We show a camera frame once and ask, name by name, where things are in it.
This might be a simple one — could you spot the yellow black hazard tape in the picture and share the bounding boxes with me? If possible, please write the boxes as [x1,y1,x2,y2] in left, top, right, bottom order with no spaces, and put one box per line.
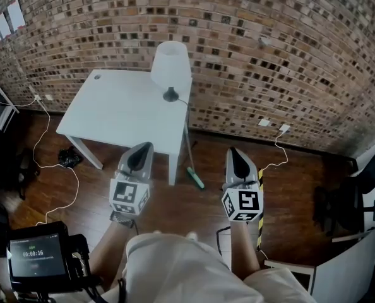
[256,168,266,253]

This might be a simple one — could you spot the white square table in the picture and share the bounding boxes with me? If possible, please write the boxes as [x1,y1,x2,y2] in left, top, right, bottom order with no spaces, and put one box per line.
[56,69,193,186]

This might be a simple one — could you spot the black wrist strap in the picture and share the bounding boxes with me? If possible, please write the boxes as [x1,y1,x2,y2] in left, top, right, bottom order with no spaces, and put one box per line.
[109,211,136,230]

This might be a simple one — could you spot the black office chair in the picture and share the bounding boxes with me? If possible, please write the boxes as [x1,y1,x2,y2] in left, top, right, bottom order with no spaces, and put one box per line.
[0,115,40,202]
[312,150,375,237]

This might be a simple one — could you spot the person's left forearm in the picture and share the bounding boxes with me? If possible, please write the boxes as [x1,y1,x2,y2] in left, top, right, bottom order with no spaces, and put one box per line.
[89,223,136,289]

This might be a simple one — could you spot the long white extension cable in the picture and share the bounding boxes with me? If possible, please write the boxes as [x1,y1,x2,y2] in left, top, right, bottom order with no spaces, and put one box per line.
[9,95,81,227]

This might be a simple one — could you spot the thin white charger cable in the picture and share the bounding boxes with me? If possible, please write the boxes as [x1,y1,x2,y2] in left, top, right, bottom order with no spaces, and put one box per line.
[258,128,290,261]

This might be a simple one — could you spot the person's beige shirt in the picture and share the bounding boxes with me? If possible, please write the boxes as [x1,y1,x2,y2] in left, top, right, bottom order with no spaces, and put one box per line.
[98,232,318,303]

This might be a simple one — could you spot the black plastic bag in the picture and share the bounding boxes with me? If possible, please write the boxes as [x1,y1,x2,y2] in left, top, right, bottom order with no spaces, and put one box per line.
[58,146,84,169]

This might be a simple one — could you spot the teal broom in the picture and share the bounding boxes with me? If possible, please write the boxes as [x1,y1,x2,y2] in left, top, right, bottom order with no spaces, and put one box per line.
[184,120,206,191]

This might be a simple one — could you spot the black lamp cable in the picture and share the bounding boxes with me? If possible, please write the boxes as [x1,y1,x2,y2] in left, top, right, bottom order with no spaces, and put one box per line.
[176,98,199,148]

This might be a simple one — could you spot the person's right forearm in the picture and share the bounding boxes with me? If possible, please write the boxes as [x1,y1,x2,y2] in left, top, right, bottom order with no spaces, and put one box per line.
[230,222,261,281]

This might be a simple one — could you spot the black screen device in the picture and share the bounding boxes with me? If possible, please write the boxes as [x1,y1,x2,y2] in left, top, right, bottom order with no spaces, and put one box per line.
[6,221,70,289]

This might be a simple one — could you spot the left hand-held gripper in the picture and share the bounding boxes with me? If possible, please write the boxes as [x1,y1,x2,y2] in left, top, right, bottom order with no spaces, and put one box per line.
[109,141,155,216]

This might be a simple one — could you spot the white table lamp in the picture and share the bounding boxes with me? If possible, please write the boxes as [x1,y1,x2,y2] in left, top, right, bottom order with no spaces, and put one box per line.
[150,41,192,103]

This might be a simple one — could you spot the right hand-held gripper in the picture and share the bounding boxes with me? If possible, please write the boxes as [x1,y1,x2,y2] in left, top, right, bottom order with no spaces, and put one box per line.
[221,146,264,224]

